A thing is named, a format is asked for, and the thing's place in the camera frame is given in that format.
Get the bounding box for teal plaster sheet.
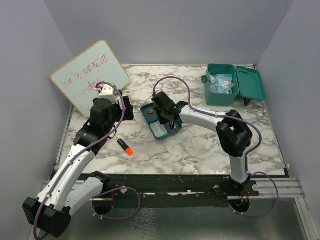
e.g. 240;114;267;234
150;121;168;138

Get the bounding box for teal divided tray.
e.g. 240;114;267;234
140;102;182;140

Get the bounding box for teal medicine kit box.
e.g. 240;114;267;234
201;63;266;107

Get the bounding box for blue alcohol pad sachets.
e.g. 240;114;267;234
210;74;235;94

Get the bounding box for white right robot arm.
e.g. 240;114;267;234
151;91;253;196

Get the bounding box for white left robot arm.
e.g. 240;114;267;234
22;96;134;240

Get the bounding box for yellow framed whiteboard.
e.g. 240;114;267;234
50;40;131;118

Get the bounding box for black orange highlighter marker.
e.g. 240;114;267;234
117;139;134;156

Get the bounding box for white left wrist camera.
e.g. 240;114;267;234
98;84;118;104

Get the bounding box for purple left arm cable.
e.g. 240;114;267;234
33;81;126;240

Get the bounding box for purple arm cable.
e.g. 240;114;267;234
33;81;126;240
152;76;263;176

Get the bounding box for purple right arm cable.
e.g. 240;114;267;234
152;76;263;176

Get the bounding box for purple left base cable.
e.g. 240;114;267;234
91;186;141;221

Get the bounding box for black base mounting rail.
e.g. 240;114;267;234
74;170;261;209

